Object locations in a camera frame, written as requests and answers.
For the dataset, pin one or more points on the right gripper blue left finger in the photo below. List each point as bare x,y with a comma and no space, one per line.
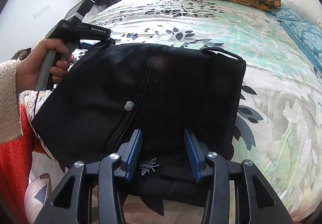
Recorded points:
71,201

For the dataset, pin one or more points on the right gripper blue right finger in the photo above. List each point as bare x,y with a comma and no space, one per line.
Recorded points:
255,199

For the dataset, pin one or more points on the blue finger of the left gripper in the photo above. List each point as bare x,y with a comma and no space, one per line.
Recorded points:
88,45

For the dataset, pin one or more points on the black pants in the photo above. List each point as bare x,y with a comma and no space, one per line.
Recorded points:
161,91

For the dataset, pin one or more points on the person's left hand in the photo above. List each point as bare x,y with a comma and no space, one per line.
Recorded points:
28,70

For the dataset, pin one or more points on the pile of clothes on cabinet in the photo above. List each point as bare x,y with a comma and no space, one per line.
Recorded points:
22,54

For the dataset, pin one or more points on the orange fleece trousers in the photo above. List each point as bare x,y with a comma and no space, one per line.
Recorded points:
16,163

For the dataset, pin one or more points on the floral leaf-print bedspread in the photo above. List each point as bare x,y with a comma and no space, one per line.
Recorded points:
278,123

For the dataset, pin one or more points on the cream fleece left sleeve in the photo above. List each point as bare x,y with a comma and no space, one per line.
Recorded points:
10,112

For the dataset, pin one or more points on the teal damask pillow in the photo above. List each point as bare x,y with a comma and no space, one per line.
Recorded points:
305,34

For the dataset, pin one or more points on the cream padded headboard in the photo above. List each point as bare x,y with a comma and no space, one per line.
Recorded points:
310,10

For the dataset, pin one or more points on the white wall switch plate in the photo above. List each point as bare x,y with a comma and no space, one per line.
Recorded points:
38,13

